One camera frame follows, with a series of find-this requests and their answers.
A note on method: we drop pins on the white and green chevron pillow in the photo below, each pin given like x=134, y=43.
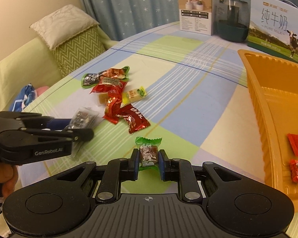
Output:
x=69, y=37

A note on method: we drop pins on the blue star curtain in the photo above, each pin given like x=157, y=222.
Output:
x=139, y=2

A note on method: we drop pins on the pink item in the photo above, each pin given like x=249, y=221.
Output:
x=42, y=91

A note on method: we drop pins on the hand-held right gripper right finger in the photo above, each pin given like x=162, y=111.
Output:
x=161, y=165

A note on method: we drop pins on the orange plastic tray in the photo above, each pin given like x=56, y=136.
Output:
x=268, y=109

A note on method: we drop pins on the tan wrapped candy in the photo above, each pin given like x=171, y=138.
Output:
x=102, y=98

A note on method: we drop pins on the green-edged snack packet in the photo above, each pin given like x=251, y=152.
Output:
x=90, y=79

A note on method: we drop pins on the yellow and green candy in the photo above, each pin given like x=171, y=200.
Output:
x=135, y=94

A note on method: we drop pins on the person's left hand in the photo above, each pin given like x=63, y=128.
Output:
x=5, y=176

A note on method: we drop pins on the white product box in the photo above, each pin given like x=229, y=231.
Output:
x=195, y=17

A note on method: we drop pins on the small red candy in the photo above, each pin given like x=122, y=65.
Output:
x=297, y=171

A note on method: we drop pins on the blue and white cloth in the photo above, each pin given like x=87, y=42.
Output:
x=22, y=99

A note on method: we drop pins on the red foil snack packet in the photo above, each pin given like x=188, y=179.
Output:
x=134, y=120

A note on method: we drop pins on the clear silver snack packet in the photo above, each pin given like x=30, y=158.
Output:
x=85, y=117

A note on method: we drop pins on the red packet with pale label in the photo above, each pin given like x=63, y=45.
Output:
x=109, y=84

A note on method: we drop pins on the light green sofa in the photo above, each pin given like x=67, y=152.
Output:
x=22, y=62

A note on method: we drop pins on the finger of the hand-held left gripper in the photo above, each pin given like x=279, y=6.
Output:
x=19, y=116
x=79, y=134

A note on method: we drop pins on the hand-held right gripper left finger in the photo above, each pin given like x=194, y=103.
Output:
x=136, y=163

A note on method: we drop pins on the plaid tablecloth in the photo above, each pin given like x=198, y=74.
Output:
x=188, y=84

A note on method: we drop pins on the shiny red twisted candy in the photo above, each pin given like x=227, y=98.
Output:
x=111, y=109

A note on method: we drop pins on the milk carton box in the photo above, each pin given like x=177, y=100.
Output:
x=275, y=29

